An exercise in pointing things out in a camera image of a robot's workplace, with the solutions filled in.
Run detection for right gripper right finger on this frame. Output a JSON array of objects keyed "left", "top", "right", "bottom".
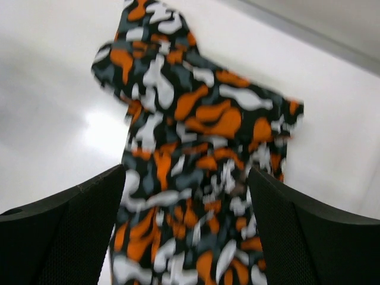
[{"left": 248, "top": 168, "right": 379, "bottom": 284}]

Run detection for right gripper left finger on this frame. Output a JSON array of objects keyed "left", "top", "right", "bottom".
[{"left": 1, "top": 164, "right": 125, "bottom": 284}]

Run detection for camouflage orange black shorts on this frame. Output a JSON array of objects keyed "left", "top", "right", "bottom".
[{"left": 91, "top": 1, "right": 304, "bottom": 284}]

